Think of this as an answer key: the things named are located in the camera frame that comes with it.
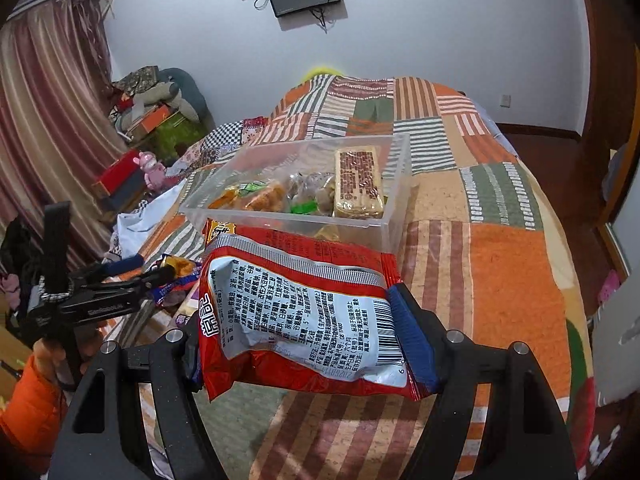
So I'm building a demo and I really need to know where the tan wafer bar pack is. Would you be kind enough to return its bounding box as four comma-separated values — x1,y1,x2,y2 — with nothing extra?
334,145,384,219

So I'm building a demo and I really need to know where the orange fried snack bag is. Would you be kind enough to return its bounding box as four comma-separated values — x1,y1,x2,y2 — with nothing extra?
207,180,286,212

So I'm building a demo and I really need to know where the striped patchwork bedspread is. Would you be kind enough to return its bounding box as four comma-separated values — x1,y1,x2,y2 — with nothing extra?
104,72,599,480

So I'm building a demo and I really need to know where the person left hand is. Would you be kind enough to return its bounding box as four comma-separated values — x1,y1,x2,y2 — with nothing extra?
32,328,103,384

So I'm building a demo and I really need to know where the wall power socket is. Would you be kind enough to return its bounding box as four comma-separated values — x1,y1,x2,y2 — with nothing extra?
500,94,511,108

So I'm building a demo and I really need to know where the pile of cushions and boxes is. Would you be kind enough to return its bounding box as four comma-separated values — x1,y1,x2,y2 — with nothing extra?
108,65,215,142

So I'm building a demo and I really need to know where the red box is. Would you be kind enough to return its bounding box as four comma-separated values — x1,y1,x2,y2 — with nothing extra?
91,148,140,198

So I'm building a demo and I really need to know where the striped brown curtain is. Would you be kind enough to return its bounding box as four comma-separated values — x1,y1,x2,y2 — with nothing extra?
1,0,125,266

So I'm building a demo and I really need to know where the pink plush toy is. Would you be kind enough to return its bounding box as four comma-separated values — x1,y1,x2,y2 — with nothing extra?
134,152,166,192

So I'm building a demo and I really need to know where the red snack bag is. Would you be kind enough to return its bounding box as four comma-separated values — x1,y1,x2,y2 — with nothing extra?
198,224,431,401

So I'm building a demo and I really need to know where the long orange cracker pack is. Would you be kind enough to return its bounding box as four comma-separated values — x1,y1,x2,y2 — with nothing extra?
203,219,235,246

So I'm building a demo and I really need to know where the dark grey box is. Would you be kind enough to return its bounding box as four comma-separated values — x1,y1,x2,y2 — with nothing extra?
99,169,146,212

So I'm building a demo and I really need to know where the purple label rice cracker pack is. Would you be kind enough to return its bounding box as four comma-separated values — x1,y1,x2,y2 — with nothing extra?
172,287,200,327

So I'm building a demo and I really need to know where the yellow white snack bag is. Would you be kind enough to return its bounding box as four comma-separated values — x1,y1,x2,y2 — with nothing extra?
158,255,198,278

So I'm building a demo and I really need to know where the wooden wardrobe frame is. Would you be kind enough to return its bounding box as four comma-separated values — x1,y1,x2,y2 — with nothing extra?
574,0,640,281

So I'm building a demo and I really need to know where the orange jacket sleeve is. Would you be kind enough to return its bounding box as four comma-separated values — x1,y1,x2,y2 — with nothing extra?
1,354,67,479

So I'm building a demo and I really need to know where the blue snack bag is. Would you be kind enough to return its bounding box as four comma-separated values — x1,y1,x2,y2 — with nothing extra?
152,275,198,308

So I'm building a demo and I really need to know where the white plastic sheet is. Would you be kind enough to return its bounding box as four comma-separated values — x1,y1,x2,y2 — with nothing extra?
105,181,186,261

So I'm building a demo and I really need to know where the clear plastic storage bin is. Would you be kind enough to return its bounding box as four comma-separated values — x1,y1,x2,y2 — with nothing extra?
180,134,411,252

